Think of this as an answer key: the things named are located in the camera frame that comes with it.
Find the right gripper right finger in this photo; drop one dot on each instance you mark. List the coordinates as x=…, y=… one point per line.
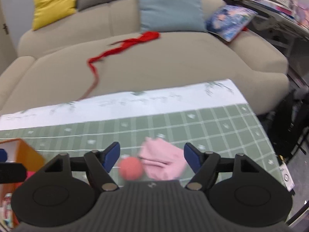
x=208, y=165

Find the coral foam ball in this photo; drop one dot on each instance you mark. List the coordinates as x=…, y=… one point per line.
x=130, y=169

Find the beige sofa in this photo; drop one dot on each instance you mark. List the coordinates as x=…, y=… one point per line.
x=51, y=65

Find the orange white open box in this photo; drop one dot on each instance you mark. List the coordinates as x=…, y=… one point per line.
x=19, y=161

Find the pink cloth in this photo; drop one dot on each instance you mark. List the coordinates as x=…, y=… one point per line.
x=161, y=160

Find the red ribbon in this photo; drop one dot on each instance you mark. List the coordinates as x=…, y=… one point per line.
x=123, y=45

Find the green checked tablecloth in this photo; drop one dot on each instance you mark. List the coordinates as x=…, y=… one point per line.
x=212, y=116

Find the yellow cushion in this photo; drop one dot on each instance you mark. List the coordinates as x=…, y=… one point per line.
x=50, y=11

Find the cluttered side shelf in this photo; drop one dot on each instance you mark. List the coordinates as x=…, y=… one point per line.
x=281, y=22

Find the light blue cushion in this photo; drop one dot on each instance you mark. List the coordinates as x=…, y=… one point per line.
x=171, y=16

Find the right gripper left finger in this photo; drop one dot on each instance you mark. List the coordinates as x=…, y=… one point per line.
x=89, y=172

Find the blue anime print cushion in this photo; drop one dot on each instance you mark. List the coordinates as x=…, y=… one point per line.
x=229, y=21

